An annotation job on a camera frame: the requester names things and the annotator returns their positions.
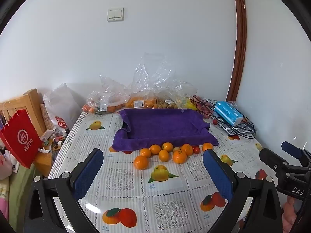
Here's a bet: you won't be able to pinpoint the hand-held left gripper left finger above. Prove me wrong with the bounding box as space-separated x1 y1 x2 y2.
29 148 104 233

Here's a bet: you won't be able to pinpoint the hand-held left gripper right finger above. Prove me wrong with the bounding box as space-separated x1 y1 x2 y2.
202 149 283 233

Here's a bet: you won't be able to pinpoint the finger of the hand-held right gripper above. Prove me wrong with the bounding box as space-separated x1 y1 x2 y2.
259 148 292 175
281 141 311 167

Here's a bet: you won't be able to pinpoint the cluster of mandarins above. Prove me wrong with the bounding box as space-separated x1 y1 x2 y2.
134 142 214 170

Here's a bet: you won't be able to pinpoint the purple towel tray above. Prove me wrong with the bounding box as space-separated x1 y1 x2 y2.
112 108 218 152

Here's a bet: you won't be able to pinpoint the pink plush cloth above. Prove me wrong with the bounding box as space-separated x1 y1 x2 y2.
282 196 304 233

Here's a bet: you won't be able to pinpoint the wooden nightstand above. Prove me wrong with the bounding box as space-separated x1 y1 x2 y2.
34 129 71 177

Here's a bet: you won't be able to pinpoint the clutter of small bottles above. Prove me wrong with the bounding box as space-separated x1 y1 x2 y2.
39 129 71 153

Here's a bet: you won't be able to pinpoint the red white printed packet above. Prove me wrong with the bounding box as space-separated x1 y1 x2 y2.
55 116 68 130

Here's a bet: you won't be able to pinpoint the blue tissue box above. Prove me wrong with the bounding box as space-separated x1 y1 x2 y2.
213 101 243 127

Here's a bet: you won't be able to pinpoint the green bedding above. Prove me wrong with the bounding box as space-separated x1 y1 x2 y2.
7 166 44 226

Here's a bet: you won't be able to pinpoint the red packaged items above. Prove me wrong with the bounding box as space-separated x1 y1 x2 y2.
192 96 215 120

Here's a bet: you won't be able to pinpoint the red paper bag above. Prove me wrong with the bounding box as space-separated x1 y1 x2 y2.
0 102 42 168

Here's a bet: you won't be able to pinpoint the clear bag of carrots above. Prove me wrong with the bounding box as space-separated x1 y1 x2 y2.
83 75 130 114

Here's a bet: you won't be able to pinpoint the clear bag of yellow fruit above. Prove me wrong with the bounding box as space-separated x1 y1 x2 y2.
170 80 201 111

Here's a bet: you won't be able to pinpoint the white plastic bag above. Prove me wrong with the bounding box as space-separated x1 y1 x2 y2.
43 83 82 129

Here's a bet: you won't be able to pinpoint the white bag with red star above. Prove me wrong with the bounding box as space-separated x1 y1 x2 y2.
0 149 20 180

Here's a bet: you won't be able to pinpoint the clear bag of kumquats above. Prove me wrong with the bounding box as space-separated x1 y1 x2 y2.
125 52 181 110

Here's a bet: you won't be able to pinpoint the brown wooden door frame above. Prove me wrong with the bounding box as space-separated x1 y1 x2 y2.
226 0 247 102

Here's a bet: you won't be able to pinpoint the white light switch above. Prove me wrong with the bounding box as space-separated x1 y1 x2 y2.
107 7 124 22

